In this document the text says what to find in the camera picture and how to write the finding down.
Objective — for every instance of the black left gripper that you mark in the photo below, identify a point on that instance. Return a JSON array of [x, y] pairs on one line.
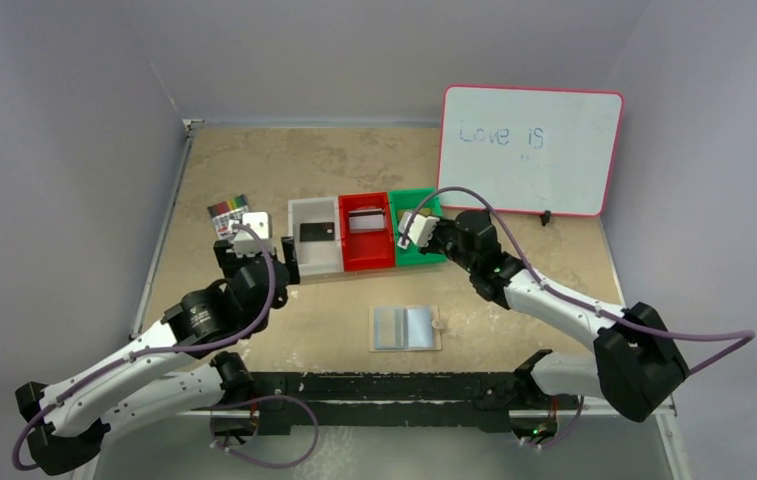
[[281, 263]]

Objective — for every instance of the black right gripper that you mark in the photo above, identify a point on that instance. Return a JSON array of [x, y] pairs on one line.
[[437, 235]]

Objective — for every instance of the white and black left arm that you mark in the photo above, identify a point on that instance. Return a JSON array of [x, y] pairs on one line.
[[181, 362]]

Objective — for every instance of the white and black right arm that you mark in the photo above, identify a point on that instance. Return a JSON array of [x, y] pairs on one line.
[[633, 364]]

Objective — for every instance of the black card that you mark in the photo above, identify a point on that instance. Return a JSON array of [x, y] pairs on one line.
[[317, 231]]

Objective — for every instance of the white card with stripe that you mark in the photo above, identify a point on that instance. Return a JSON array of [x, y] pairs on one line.
[[366, 220]]

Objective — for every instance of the white plastic bin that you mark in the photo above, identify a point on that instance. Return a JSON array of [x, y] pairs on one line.
[[316, 258]]

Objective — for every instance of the pack of coloured markers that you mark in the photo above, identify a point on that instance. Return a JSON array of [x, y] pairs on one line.
[[224, 212]]

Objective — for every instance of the red plastic bin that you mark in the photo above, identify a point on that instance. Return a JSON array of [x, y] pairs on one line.
[[366, 250]]

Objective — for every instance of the black right whiteboard foot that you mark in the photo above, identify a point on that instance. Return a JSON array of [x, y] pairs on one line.
[[545, 218]]

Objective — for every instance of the green plastic bin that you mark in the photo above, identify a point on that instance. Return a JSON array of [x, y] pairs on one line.
[[404, 200]]

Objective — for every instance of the pink framed whiteboard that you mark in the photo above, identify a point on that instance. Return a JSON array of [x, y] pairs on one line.
[[528, 150]]

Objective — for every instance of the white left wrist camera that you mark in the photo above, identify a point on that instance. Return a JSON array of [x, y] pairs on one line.
[[251, 234]]

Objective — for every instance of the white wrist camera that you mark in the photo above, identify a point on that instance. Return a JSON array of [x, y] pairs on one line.
[[251, 234], [415, 230]]

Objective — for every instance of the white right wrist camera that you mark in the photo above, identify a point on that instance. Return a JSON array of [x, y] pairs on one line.
[[415, 230]]

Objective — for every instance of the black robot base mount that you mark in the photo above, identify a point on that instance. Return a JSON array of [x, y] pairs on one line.
[[491, 402]]

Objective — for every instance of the aluminium frame rail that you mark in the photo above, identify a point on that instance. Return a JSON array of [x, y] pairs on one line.
[[163, 410]]

